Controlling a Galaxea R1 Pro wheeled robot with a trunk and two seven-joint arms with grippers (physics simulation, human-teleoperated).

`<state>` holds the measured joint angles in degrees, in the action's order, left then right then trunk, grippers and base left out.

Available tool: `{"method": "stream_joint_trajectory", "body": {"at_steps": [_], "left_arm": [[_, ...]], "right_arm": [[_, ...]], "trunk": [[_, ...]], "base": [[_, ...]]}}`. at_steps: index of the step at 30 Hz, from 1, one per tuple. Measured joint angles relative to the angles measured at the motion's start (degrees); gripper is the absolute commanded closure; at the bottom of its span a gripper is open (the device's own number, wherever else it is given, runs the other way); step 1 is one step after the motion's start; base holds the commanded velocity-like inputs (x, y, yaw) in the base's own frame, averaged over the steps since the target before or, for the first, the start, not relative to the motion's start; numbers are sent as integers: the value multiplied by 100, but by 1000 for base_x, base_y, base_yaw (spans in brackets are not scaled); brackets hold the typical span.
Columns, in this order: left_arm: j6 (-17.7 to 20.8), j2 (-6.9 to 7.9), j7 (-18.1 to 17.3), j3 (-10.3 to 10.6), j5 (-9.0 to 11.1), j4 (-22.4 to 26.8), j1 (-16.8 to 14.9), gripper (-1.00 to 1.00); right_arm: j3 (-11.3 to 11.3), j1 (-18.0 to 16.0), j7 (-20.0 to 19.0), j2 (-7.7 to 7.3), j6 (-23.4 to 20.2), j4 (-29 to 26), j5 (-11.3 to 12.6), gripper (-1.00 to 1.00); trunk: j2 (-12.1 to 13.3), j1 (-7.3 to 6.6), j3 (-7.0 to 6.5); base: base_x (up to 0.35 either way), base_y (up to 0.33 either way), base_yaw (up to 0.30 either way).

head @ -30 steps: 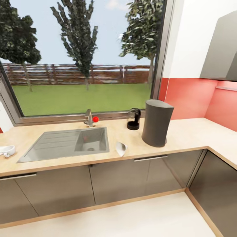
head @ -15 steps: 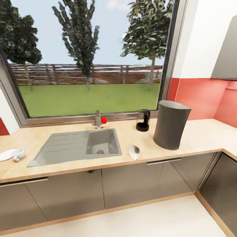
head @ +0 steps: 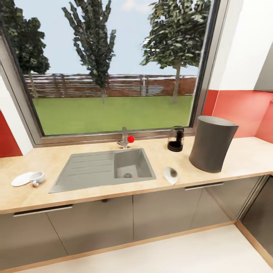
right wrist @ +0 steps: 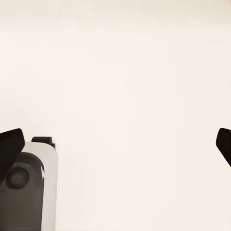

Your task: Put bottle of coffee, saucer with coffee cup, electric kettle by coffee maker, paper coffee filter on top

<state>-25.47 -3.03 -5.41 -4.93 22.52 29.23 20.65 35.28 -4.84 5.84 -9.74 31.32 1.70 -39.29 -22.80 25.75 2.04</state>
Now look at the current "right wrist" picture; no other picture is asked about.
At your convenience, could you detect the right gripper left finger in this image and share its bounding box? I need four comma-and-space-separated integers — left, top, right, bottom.
0, 128, 25, 185

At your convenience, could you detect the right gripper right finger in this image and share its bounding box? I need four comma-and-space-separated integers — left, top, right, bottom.
216, 128, 231, 167

